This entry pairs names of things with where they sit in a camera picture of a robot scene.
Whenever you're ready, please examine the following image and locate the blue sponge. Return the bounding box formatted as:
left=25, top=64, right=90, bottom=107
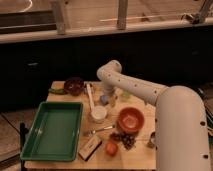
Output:
left=99, top=95, right=109, bottom=106

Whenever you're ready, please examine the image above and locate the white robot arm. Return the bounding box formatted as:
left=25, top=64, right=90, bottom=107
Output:
left=97, top=60, right=211, bottom=171

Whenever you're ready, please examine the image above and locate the green plastic tray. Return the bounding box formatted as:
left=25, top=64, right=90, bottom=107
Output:
left=20, top=102, right=83, bottom=162

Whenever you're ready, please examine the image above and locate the green translucent cup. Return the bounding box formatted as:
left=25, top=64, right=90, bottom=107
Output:
left=120, top=91, right=131, bottom=101

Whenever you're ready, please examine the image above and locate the white cup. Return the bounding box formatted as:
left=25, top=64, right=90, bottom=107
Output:
left=91, top=106, right=107, bottom=123

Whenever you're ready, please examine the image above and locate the orange bowl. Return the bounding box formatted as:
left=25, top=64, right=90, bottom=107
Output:
left=117, top=107, right=145, bottom=134

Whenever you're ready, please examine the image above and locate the dark red bowl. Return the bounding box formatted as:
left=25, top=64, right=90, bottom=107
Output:
left=64, top=77, right=84, bottom=96

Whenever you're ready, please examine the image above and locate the metal spoon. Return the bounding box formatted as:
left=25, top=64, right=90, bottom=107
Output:
left=83, top=125, right=115, bottom=136

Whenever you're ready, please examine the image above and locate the bunch of dark grapes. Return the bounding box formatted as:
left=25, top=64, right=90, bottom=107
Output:
left=110, top=133, right=136, bottom=150

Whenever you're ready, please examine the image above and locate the orange fruit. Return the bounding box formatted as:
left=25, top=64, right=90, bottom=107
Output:
left=105, top=141, right=118, bottom=156

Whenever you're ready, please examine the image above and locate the green chili pepper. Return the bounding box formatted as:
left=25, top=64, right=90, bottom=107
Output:
left=48, top=88, right=67, bottom=95

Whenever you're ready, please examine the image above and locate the wooden block eraser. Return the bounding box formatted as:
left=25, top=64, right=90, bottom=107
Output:
left=78, top=135, right=102, bottom=161

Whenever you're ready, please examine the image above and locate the metal cup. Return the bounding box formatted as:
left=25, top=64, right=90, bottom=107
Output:
left=148, top=132, right=155, bottom=148

